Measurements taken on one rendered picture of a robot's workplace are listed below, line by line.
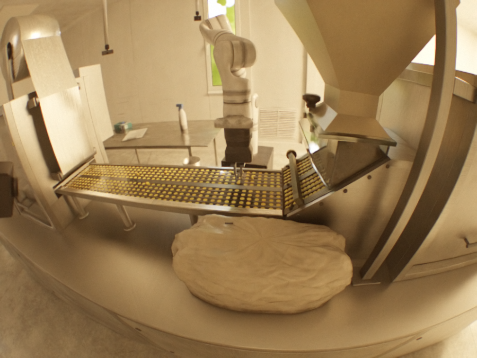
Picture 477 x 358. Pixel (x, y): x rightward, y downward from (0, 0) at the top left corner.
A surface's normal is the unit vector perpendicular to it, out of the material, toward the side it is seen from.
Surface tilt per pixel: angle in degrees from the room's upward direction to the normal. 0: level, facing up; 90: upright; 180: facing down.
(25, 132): 90
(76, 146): 90
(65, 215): 90
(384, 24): 114
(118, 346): 0
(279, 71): 90
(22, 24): 65
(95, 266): 0
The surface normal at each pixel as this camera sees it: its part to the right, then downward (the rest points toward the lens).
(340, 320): -0.04, -0.85
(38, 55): 0.92, -0.22
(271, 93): -0.15, 0.53
